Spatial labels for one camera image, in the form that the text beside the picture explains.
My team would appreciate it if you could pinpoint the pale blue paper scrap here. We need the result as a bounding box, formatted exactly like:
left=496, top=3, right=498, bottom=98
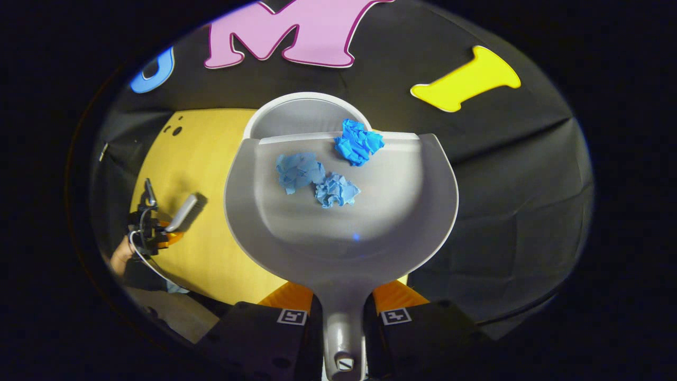
left=275, top=152, right=326, bottom=195
left=315, top=173, right=361, bottom=208

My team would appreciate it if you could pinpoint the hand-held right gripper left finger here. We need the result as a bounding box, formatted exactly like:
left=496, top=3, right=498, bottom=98
left=196, top=280, right=324, bottom=381

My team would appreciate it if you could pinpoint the small grey broom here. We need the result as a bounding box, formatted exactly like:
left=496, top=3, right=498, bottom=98
left=165, top=193, right=199, bottom=233

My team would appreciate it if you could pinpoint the bright blue paper scrap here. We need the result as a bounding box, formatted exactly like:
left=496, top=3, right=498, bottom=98
left=333, top=118, right=385, bottom=167

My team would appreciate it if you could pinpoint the grey ribbed garbage bin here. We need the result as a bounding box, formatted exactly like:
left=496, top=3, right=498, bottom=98
left=242, top=92, right=373, bottom=141

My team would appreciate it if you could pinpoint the black backdrop cloth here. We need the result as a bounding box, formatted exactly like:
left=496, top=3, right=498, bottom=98
left=90, top=0, right=596, bottom=339

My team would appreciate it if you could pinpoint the white cable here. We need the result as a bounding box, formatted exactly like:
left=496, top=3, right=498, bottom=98
left=129, top=230, right=175, bottom=286

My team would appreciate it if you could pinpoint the grey dustpan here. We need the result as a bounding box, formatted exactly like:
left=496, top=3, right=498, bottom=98
left=223, top=131, right=460, bottom=381

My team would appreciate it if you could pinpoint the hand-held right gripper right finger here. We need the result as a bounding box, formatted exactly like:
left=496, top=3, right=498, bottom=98
left=362, top=279, right=495, bottom=381

